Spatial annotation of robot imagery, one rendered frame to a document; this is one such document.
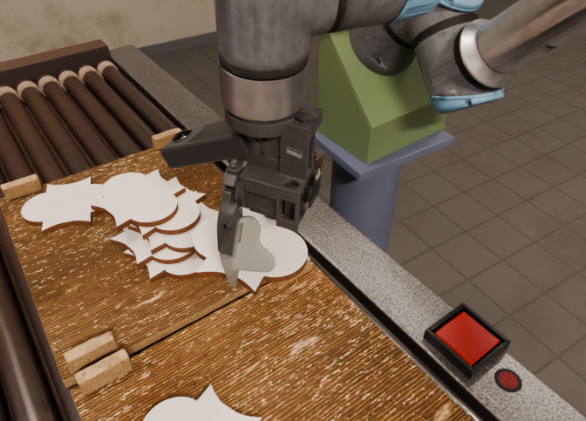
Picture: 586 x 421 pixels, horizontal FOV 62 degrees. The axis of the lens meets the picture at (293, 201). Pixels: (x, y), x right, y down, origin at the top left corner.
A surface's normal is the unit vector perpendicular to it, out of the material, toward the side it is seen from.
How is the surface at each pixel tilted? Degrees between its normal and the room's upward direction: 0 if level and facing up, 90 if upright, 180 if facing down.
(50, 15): 90
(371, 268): 0
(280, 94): 94
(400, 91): 45
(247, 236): 68
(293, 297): 0
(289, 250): 2
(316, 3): 89
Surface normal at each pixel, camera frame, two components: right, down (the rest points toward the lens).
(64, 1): 0.52, 0.55
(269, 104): 0.12, 0.68
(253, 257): -0.32, 0.28
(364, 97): 0.42, -0.18
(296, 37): 0.70, 0.50
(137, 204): 0.00, -0.77
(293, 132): -0.36, 0.62
